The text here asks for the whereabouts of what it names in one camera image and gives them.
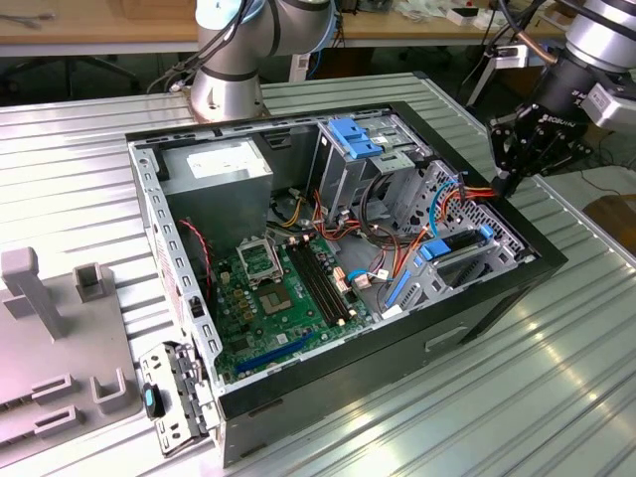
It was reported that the long wooden desk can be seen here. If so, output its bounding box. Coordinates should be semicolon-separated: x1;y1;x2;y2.
0;0;636;59

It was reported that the hinged metal slot bracket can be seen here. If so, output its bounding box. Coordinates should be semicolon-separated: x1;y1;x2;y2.
138;340;223;458

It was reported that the black and blue latch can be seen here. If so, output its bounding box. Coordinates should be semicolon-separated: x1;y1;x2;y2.
142;382;166;419

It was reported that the small white box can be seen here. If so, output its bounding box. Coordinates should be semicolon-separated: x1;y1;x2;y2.
445;5;481;27

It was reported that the orange yellow wire bundle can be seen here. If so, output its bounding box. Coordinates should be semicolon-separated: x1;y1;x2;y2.
312;218;364;245

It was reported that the grey disk bay cage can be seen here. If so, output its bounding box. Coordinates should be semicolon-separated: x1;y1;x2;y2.
377;158;541;322

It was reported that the hard disk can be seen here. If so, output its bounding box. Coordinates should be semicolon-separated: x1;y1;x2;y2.
385;223;497;310

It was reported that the yellow black wire bundle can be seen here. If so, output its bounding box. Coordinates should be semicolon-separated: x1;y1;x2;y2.
270;191;307;229

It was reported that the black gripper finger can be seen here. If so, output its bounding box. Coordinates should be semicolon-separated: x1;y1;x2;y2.
489;111;523;196
509;141;595;198

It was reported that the grey parts rack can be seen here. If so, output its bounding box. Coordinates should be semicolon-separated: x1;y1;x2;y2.
0;246;143;444

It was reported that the white plug with blue wire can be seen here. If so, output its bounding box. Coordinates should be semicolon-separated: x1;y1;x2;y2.
347;267;398;292

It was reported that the blue data wire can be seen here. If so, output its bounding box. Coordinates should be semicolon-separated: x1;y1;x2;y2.
429;178;461;240

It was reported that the black slanted pole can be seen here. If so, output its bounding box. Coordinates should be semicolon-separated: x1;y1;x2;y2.
461;0;544;107

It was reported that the green motherboard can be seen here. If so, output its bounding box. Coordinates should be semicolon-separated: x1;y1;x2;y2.
211;233;377;384

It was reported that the metal socket cover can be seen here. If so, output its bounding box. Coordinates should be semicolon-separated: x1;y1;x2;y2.
236;239;280;288

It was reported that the orange red power wire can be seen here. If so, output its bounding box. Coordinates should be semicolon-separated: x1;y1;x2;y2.
390;184;500;280

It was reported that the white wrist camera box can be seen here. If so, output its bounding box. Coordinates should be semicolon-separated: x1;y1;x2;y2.
581;80;636;131
489;44;529;70

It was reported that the red black twisted wire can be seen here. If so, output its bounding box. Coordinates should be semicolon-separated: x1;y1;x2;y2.
177;218;216;302

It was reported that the grey metal drive cage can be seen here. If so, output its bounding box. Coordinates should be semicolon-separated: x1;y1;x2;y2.
315;106;433;225

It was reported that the black RAM slot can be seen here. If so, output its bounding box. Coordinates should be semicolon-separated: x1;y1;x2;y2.
287;238;344;329
300;236;357;319

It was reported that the black cable bundle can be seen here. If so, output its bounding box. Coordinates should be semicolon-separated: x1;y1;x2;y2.
358;171;401;249

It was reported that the black open PC case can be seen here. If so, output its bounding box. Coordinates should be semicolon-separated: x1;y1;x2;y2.
123;100;570;468

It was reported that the grey power supply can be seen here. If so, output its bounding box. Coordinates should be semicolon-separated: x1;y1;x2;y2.
159;137;275;249

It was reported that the blue expansion slot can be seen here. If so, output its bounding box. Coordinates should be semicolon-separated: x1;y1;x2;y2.
234;331;315;375

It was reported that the brown board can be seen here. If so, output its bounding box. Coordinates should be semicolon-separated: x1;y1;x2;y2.
581;194;636;249

